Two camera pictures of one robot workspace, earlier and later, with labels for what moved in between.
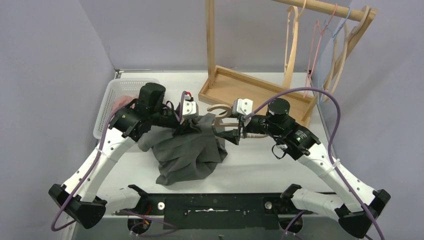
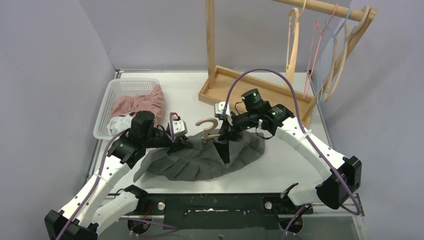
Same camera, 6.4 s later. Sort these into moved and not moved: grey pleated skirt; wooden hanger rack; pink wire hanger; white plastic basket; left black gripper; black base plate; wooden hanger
Moved: grey pleated skirt; left black gripper; wooden hanger
Not moved: pink wire hanger; black base plate; wooden hanger rack; white plastic basket
